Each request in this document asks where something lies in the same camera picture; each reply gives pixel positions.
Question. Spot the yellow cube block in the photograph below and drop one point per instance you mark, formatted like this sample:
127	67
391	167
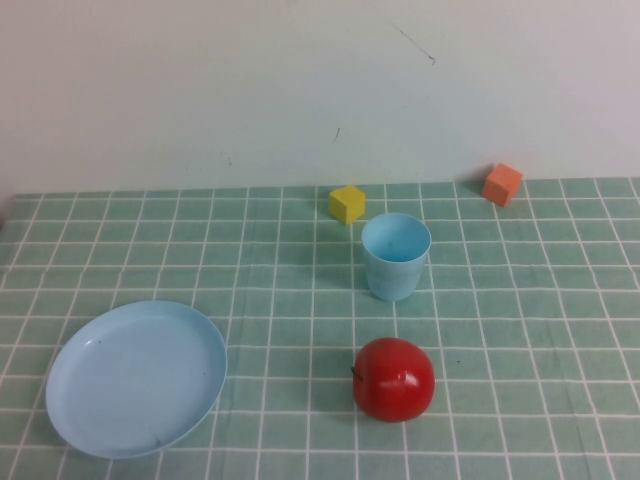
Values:
345	205

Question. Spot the red apple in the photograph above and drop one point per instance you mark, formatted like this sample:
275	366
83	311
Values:
395	385

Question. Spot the light blue plastic plate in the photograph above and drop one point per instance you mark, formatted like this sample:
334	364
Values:
135	380

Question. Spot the light blue plastic cup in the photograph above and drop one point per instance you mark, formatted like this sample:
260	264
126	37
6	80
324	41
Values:
395	280

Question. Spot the orange cube block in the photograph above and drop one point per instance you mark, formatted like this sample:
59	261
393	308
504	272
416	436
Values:
500	185

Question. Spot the green checked tablecloth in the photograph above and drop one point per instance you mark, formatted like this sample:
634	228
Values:
500	300

